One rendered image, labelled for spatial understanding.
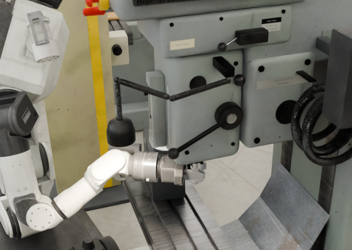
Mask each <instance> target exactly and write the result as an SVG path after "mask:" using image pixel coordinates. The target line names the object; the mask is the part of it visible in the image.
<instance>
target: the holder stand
mask: <svg viewBox="0 0 352 250"><path fill-rule="evenodd" d="M149 132H150V127H149V128H143V136H144V151H149V152H158V153H160V157H161V158H162V157H164V155H165V154H168V150H167V148H166V146H162V147H156V148H153V147H152V146H151V144H150V142H149ZM148 183H149V187H150V191H151V195H152V199H153V201H160V200H169V199H177V198H185V180H184V183H183V185H182V186H178V185H175V184H174V183H170V182H162V181H161V178H159V179H158V182H148Z"/></svg>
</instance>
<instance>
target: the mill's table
mask: <svg viewBox="0 0 352 250"><path fill-rule="evenodd" d="M123 186H124V188H125V191H126V193H127V195H128V198H129V200H130V203H131V206H132V207H133V210H134V213H135V215H136V217H137V220H138V222H139V225H140V227H141V229H142V232H143V234H144V236H145V239H146V241H147V244H148V246H149V249H150V250H233V248H232V247H231V245H230V243H229V242H228V240H227V239H226V237H225V235H224V234H223V232H222V231H221V229H220V228H219V226H218V224H217V223H216V221H215V220H214V218H213V216H212V215H211V213H210V211H209V210H208V208H207V207H206V205H205V203H204V202H203V200H202V199H201V197H200V195H199V194H198V192H197V190H196V189H195V187H194V185H193V184H192V183H191V182H189V181H188V180H185V198H177V199H169V200H160V201H153V199H152V195H151V191H150V187H149V183H148V182H144V181H135V180H134V179H133V178H132V177H129V178H128V179H125V180H123Z"/></svg>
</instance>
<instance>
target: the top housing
mask: <svg viewBox="0 0 352 250"><path fill-rule="evenodd" d="M303 1H305V0H194V1H188V2H187V1H185V2H184V1H183V2H177V3H176V2H175V3H173V2H172V3H164V4H156V5H155V4H153V5H148V6H147V5H145V6H144V5H142V6H139V7H138V6H137V7H135V6H134V5H133V0H109V6H110V7H111V9H112V10H113V11H114V13H115V14H116V15H117V16H118V18H119V19H121V20H122V21H137V20H146V19H155V18H165V17H174V16H183V15H192V14H201V13H210V12H220V11H225V10H234V9H243V8H252V7H261V6H270V5H280V4H289V3H298V2H303Z"/></svg>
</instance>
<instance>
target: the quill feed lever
mask: <svg viewBox="0 0 352 250"><path fill-rule="evenodd" d="M243 117H244V114H243V111H242V109H241V108H240V107H239V106H238V105H237V104H236V103H234V102H225V103H223V104H221V105H220V106H219V107H218V108H217V110H216V112H215V120H216V122H217V124H215V125H214V126H212V127H210V128H209V129H207V130H206V131H204V132H202V133H201V134H199V135H198V136H196V137H194V138H193V139H191V140H190V141H188V142H187V143H185V144H184V145H182V146H180V147H179V148H177V149H176V148H170V149H169V150H168V157H169V158H170V159H172V160H175V159H177V158H178V156H179V153H180V152H181V151H183V150H185V149H186V148H188V147H189V146H191V145H193V144H194V143H196V142H197V141H199V140H200V139H202V138H203V137H205V136H206V135H208V134H210V133H211V132H213V131H215V130H216V129H218V128H219V127H221V128H222V129H225V130H231V129H234V128H236V127H237V126H238V125H239V124H240V123H241V122H242V120H243Z"/></svg>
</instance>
